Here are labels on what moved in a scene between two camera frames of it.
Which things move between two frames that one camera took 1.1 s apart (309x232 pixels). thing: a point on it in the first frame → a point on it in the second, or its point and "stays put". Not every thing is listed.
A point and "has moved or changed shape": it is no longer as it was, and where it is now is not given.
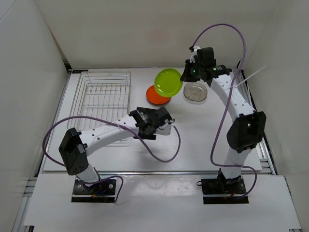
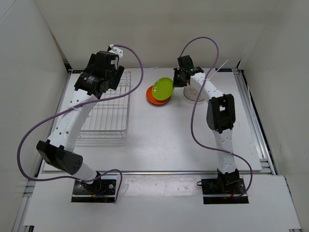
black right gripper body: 192,72 → 178,81
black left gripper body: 150,134 → 114,78
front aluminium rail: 157,172 stays put
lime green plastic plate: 167,82 has moved or changed shape
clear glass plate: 195,91 stays put
